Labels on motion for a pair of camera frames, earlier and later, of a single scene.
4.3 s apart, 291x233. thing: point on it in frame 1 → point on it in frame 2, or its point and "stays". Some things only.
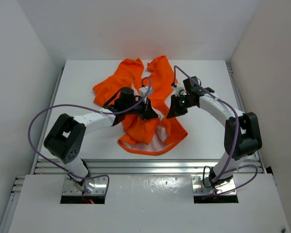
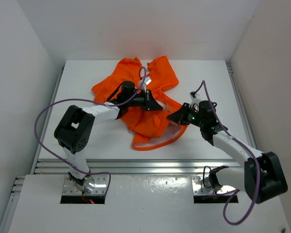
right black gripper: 175,111 → 179,116
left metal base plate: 93,186 stays
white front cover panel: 149,204 stays
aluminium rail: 143,167 stays
